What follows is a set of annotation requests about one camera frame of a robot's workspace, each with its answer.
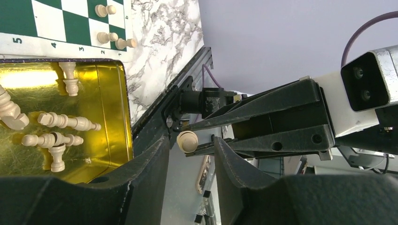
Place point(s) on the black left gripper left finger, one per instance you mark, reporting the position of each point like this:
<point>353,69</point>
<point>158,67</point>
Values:
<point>132,194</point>

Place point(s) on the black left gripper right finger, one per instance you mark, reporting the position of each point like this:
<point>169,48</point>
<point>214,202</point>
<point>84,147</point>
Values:
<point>248,196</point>

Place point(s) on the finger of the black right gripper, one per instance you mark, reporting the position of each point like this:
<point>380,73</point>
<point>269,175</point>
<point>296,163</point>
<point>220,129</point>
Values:
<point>292,95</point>
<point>306,140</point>

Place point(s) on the white pawn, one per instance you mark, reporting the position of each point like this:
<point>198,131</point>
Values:
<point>187,141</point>
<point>104,38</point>
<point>102,11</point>

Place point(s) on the white pawn chess piece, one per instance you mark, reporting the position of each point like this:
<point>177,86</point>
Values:
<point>122,44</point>

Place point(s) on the gold tin white pieces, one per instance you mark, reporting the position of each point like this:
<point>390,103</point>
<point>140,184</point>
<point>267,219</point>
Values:
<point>34,86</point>

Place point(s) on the green white chess board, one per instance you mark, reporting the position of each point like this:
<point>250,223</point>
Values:
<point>63,28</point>

